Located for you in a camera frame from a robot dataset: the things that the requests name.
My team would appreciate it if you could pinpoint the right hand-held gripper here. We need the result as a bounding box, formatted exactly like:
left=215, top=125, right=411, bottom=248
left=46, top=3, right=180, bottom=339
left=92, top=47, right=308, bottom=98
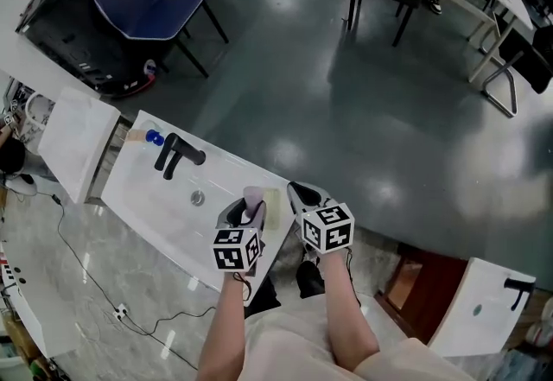
left=286, top=181, right=357, bottom=260

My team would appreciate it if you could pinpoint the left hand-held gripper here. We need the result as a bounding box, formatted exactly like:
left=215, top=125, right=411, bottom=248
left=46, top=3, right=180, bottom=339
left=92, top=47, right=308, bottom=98
left=210, top=197, right=269, bottom=280

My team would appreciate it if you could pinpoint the small pink cup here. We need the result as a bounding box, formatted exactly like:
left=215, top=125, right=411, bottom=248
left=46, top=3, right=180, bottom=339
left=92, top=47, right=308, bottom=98
left=242, top=185, right=265, bottom=217

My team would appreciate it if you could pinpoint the pale sponge block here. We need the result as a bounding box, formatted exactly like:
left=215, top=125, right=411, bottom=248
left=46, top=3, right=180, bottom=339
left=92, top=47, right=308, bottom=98
left=257, top=187, right=285, bottom=234

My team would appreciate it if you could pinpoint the person's right forearm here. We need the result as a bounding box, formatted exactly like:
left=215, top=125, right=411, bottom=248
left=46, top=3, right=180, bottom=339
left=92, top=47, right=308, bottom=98
left=318, top=251, right=382, bottom=375

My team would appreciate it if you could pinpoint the person's left forearm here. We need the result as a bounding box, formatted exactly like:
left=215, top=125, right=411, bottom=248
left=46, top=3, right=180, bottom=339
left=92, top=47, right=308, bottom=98
left=195, top=270, right=251, bottom=372

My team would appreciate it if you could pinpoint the person's right black shoe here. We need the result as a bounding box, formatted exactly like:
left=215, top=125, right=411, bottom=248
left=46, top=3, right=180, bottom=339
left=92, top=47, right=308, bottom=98
left=296, top=259, right=327, bottom=300

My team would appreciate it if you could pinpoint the black thick basin faucet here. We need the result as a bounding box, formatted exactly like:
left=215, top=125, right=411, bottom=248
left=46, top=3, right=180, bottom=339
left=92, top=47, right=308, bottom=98
left=153, top=131, right=208, bottom=181

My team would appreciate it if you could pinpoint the white washbasin on dark cabinet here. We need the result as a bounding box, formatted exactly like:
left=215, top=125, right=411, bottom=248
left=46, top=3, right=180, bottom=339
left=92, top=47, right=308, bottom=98
left=99, top=109, right=297, bottom=308

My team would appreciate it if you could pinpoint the clear blue-capped pump bottle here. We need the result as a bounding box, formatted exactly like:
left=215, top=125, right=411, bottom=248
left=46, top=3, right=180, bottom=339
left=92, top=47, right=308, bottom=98
left=143, top=128, right=166, bottom=148

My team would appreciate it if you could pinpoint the person's beige shirt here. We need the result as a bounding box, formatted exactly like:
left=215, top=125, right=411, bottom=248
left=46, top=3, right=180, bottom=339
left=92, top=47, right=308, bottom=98
left=240, top=294, right=477, bottom=381

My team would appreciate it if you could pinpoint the white flat washbasin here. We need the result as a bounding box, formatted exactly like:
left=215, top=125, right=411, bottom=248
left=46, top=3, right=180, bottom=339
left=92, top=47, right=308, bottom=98
left=36, top=86, right=123, bottom=205

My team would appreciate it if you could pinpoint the white washbasin on wooden cabinet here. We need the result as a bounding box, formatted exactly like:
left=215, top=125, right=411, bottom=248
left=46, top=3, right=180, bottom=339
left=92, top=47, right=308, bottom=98
left=373, top=242, right=537, bottom=359

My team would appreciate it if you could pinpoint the black slim basin faucet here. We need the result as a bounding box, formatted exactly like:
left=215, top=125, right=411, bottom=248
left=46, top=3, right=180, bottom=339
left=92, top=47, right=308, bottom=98
left=503, top=276, right=537, bottom=313

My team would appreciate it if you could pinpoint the blue chair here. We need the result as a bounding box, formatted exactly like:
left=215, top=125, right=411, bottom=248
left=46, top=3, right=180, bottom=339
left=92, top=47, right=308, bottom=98
left=91, top=0, right=231, bottom=79

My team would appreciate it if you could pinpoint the black cart with red base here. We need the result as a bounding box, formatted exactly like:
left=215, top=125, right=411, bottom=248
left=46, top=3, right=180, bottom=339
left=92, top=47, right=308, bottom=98
left=15, top=0, right=159, bottom=96

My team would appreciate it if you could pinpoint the black cantilever chair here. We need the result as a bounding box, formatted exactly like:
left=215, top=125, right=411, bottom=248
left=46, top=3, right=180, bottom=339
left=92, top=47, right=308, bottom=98
left=478, top=10, right=553, bottom=118

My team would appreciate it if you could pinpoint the clear water jug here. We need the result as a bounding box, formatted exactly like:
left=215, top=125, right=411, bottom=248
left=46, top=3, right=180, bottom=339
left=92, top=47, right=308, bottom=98
left=524, top=295, right=553, bottom=346

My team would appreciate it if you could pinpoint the plastic-wrapped panel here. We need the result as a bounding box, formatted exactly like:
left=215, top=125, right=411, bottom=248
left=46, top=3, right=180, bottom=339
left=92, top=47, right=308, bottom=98
left=486, top=347, right=553, bottom=381

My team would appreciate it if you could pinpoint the metal rack frame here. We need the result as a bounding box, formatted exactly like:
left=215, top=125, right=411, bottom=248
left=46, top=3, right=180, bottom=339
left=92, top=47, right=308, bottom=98
left=83, top=117, right=133, bottom=204

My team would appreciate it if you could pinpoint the black floor cable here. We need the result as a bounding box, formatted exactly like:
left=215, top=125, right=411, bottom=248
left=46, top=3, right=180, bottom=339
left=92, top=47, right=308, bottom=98
left=5, top=179, right=218, bottom=362

